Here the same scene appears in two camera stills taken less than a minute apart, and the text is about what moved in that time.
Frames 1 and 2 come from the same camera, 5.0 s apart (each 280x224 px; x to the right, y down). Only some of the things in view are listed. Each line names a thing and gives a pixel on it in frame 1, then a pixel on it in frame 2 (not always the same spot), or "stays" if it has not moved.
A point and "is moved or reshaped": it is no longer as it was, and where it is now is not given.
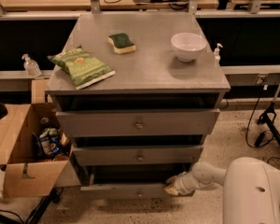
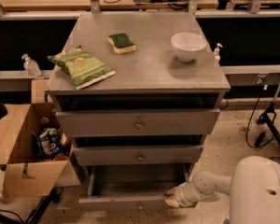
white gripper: x=182 y=183 -> x=181 y=194
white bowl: x=187 y=46 stays
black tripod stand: x=266 y=115 stays
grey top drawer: x=137 y=122 stays
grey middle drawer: x=136 y=155 stays
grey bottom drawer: x=130 y=182 is moved or reshaped
